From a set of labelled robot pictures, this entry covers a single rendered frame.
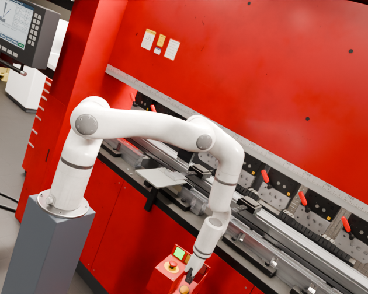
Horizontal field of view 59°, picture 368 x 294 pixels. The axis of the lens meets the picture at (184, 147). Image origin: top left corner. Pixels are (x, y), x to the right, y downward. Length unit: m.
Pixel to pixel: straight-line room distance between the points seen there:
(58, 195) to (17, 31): 1.35
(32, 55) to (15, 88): 3.31
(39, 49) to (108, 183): 0.92
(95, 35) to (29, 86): 3.02
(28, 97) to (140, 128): 4.15
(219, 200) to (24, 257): 0.77
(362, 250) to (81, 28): 1.99
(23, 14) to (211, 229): 1.70
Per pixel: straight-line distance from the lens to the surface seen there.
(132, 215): 2.07
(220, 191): 1.28
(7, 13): 2.44
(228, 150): 1.22
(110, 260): 2.29
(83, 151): 1.19
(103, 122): 1.10
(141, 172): 1.83
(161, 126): 1.15
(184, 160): 1.94
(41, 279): 1.41
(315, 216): 1.62
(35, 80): 5.16
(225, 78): 1.80
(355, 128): 1.57
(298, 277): 1.74
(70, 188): 1.25
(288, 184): 1.64
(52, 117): 2.48
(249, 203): 1.99
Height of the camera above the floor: 1.70
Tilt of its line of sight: 16 degrees down
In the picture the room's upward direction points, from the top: 23 degrees clockwise
